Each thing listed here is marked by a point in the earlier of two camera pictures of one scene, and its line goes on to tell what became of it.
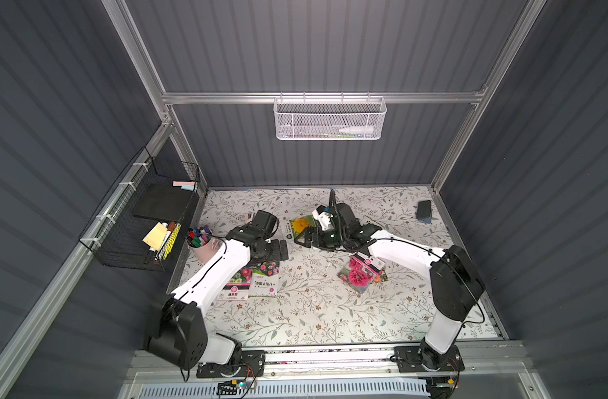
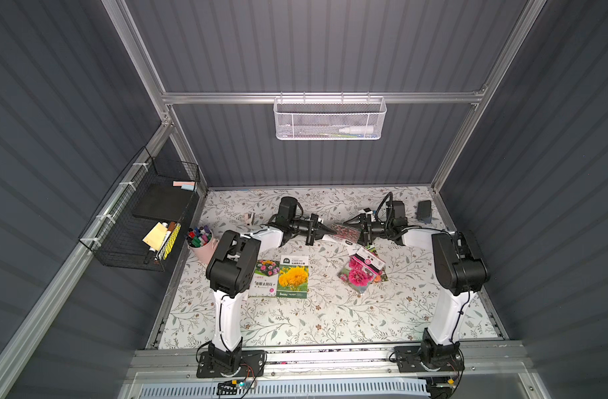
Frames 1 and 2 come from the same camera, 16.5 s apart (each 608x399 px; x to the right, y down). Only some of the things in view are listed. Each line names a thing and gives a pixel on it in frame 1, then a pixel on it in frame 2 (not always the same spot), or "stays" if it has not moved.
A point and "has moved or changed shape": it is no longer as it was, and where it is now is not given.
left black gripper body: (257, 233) → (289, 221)
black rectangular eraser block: (424, 211) stays
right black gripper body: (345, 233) → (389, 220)
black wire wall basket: (135, 224) stays
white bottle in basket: (358, 130) stays
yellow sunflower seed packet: (296, 225) has moved or changed shape
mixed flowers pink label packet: (264, 279) stays
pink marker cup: (202, 243) stays
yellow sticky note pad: (156, 236) stays
